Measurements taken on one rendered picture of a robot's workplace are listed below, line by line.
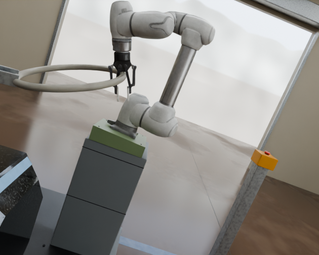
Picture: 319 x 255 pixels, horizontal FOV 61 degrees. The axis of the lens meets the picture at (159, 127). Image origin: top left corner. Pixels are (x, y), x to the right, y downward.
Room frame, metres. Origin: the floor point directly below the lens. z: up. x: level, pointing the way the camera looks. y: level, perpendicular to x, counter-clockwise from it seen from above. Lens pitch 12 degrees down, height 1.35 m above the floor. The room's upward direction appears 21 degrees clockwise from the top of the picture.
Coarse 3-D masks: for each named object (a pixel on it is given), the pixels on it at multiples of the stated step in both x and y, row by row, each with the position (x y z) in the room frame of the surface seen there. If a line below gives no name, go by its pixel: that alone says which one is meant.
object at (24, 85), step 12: (24, 72) 1.21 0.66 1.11; (36, 72) 1.29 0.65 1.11; (120, 72) 1.29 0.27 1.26; (24, 84) 1.00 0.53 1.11; (36, 84) 0.99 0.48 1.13; (48, 84) 0.99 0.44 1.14; (60, 84) 0.99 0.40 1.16; (72, 84) 1.00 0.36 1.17; (84, 84) 1.02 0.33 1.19; (96, 84) 1.04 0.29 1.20; (108, 84) 1.09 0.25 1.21
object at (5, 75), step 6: (0, 66) 1.11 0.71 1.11; (0, 72) 1.02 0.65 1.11; (6, 72) 1.03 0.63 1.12; (12, 72) 1.14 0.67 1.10; (18, 72) 1.15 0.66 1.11; (0, 78) 1.02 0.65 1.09; (6, 78) 1.04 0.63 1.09; (12, 78) 1.05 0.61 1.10; (18, 78) 1.06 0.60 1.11; (6, 84) 1.04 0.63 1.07; (12, 84) 1.05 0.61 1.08
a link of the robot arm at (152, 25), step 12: (144, 12) 1.17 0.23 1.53; (156, 12) 1.16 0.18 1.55; (168, 12) 1.66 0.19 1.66; (132, 24) 1.17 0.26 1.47; (144, 24) 1.15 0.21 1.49; (156, 24) 1.14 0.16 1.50; (168, 24) 1.14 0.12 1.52; (144, 36) 1.18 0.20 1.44; (156, 36) 1.16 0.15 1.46; (168, 36) 1.18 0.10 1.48
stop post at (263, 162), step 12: (252, 156) 1.80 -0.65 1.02; (264, 156) 1.70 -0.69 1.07; (252, 168) 1.77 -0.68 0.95; (264, 168) 1.72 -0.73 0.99; (252, 180) 1.72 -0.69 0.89; (240, 192) 1.78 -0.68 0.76; (252, 192) 1.72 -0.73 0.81; (240, 204) 1.72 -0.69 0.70; (228, 216) 1.78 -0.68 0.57; (240, 216) 1.72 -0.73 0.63; (228, 228) 1.72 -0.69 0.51; (216, 240) 1.78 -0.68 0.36; (228, 240) 1.72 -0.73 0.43; (216, 252) 1.72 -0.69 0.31
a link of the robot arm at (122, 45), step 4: (112, 40) 1.24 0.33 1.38; (116, 40) 1.22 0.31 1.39; (120, 40) 1.22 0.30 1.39; (124, 40) 1.22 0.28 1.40; (128, 40) 1.24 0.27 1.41; (112, 44) 1.24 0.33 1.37; (116, 44) 1.23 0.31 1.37; (120, 44) 1.22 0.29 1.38; (124, 44) 1.23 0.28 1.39; (128, 44) 1.24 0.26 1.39; (116, 48) 1.23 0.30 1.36; (120, 48) 1.23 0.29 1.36; (124, 48) 1.23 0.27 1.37; (128, 48) 1.24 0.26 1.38; (116, 52) 1.25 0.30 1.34; (120, 52) 1.24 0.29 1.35; (124, 52) 1.25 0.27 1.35; (128, 52) 1.27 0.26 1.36
